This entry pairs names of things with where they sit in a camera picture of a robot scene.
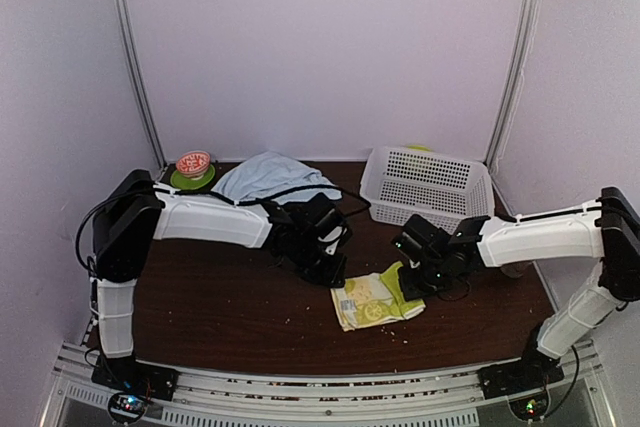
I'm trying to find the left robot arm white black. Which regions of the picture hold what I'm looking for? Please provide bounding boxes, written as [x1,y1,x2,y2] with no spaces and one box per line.
[87,170,351,391]

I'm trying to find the light blue towel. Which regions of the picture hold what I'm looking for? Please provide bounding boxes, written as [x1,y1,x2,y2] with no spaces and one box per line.
[213,152,342,204]

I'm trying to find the green plate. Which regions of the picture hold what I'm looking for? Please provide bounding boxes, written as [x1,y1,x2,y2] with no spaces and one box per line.
[170,164,215,191]

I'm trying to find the front aluminium rail panel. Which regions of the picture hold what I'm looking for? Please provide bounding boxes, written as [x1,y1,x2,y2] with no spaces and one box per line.
[37,341,619,427]

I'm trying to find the black braided left cable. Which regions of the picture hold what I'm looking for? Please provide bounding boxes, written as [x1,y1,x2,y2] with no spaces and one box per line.
[74,185,372,273]

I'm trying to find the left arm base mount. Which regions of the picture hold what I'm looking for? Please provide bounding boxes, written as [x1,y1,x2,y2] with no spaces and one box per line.
[91,354,179,426]

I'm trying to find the green crocodile pattern towel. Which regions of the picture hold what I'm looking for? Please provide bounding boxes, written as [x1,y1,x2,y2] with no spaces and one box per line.
[331,262,426,332]

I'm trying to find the right aluminium frame post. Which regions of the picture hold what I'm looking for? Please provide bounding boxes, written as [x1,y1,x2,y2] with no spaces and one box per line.
[484,0,540,175]

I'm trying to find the left aluminium frame post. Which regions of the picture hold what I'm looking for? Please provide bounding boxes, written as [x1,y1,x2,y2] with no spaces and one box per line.
[114,0,168,170]

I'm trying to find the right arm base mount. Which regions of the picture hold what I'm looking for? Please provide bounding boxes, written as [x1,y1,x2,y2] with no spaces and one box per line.
[477,346,580,424]

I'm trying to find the lime green bowl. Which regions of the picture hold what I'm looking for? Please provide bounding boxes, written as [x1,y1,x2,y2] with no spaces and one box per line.
[406,145,431,152]

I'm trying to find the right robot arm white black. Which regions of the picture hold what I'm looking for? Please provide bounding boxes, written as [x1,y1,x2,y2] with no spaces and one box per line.
[392,187,639,389]

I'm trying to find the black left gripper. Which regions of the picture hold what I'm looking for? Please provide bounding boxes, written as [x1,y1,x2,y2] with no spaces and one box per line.
[290,234,348,289]

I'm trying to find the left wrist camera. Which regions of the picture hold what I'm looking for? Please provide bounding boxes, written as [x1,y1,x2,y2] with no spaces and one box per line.
[318,223,351,256]

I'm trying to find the red patterned ceramic bowl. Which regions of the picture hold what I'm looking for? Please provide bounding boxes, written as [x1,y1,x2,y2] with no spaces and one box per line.
[176,151,211,177]

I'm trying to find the aluminium frame post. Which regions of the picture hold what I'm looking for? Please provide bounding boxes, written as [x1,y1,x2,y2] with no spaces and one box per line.
[484,0,540,175]
[114,0,168,170]

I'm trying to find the white perforated plastic basket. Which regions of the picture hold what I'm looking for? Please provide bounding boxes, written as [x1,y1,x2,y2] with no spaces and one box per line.
[360,147,495,233]

